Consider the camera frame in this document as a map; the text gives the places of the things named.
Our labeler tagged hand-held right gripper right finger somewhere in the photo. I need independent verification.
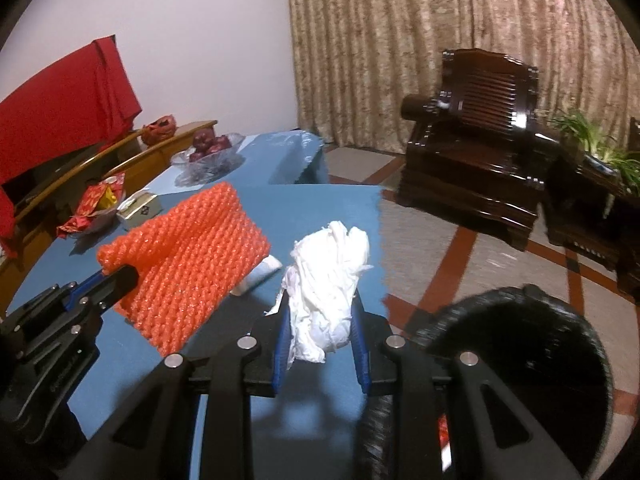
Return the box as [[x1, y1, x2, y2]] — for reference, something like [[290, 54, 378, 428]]
[[351, 290, 585, 480]]

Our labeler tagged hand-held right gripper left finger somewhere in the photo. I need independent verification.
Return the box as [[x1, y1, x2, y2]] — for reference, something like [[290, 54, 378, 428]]
[[61, 294, 294, 480]]

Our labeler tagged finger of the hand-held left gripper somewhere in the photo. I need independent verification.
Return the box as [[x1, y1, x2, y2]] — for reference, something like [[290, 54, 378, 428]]
[[89, 265, 142, 317], [64, 270, 109, 308]]

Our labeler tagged white tissue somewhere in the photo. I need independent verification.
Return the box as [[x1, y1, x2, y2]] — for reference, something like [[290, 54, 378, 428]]
[[264, 220, 374, 364]]

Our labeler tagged orange foam fruit net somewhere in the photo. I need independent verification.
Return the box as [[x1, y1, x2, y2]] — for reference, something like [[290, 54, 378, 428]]
[[96, 181, 272, 359]]

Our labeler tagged black mesh waste bin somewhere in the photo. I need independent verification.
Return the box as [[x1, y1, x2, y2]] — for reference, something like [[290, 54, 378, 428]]
[[356, 285, 614, 480]]

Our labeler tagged blue tablecloth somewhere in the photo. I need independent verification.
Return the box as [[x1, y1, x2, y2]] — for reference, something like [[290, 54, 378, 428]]
[[0, 182, 397, 480], [150, 130, 329, 196]]

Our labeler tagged small plastic packet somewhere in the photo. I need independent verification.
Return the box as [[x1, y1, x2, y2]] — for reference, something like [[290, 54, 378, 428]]
[[231, 255, 283, 297]]

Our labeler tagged cream tissue box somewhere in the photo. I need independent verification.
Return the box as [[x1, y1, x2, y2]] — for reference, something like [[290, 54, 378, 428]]
[[116, 192, 164, 234]]

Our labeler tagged dish of red candy packets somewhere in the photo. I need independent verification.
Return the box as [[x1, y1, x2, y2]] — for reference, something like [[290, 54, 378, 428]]
[[56, 172, 127, 239]]

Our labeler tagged wooden chair back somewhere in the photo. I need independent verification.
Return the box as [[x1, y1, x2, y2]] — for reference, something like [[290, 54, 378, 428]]
[[0, 120, 219, 307]]

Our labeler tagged glass fruit bowl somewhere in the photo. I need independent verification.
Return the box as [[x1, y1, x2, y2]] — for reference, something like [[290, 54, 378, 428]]
[[171, 132, 246, 187]]

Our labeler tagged red cloth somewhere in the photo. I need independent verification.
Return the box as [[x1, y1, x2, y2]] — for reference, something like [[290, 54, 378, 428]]
[[0, 36, 144, 257]]

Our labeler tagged dark wooden side table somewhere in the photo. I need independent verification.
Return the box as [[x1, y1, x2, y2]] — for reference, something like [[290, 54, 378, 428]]
[[544, 150, 632, 272]]

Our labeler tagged green potted plant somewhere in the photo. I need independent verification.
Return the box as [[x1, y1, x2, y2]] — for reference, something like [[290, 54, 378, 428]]
[[547, 109, 640, 187]]

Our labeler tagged beige patterned curtain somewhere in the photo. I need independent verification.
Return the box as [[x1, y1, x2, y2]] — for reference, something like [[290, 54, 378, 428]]
[[277, 0, 637, 157]]

